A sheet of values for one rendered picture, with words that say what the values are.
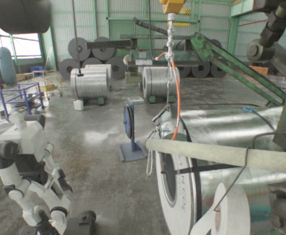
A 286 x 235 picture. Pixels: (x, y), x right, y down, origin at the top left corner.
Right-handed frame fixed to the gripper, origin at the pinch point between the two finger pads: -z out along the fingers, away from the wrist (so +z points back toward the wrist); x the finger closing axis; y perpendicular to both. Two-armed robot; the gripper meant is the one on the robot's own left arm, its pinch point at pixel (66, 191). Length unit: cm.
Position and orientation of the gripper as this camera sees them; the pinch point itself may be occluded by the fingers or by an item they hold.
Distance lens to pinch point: 183.9
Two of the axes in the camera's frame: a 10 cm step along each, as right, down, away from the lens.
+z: -2.0, -9.0, -3.9
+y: -1.5, -3.6, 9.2
